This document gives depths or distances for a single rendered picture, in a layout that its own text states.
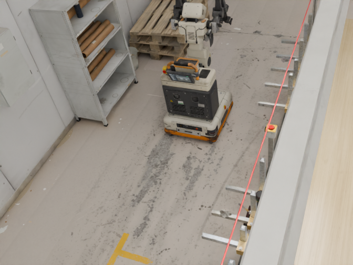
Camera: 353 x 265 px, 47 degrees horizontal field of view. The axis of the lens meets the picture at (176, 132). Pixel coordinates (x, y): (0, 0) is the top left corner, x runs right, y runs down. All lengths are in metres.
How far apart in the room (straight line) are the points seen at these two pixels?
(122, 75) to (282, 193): 4.72
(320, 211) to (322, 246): 0.26
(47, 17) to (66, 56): 0.47
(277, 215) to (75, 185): 3.72
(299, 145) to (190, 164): 3.31
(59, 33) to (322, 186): 2.95
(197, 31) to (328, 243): 2.39
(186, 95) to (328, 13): 2.77
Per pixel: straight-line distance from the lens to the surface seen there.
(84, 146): 4.93
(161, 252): 3.82
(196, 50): 4.36
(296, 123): 1.18
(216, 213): 2.92
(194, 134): 4.50
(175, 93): 4.30
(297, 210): 1.09
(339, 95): 3.73
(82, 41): 4.90
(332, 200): 2.97
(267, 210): 0.98
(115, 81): 5.52
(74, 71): 4.68
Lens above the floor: 3.27
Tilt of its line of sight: 44 degrees down
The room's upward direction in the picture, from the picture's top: 12 degrees counter-clockwise
